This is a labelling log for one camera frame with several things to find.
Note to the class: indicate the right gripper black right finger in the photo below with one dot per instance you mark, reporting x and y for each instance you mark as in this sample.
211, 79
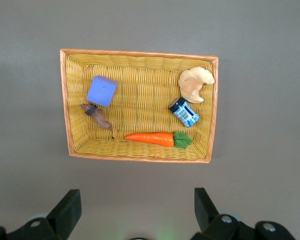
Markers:
207, 215

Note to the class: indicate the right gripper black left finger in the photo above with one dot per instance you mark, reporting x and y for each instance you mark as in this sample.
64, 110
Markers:
62, 215

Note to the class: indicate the orange toy carrot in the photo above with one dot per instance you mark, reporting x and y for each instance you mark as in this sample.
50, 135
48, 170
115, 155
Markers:
152, 138

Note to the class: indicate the small jar with black lid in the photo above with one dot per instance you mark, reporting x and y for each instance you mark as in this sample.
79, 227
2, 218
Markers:
185, 112

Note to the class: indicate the brown toy sweet potato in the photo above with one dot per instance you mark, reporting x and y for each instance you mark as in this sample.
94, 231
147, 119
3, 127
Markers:
98, 116

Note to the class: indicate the yellow wicker tray orange rim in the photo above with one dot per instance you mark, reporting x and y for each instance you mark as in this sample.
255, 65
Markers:
140, 117

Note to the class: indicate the purple foam block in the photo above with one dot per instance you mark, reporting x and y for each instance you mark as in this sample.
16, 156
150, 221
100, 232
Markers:
101, 91

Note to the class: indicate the toy croissant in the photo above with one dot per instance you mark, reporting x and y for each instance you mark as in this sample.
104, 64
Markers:
192, 82

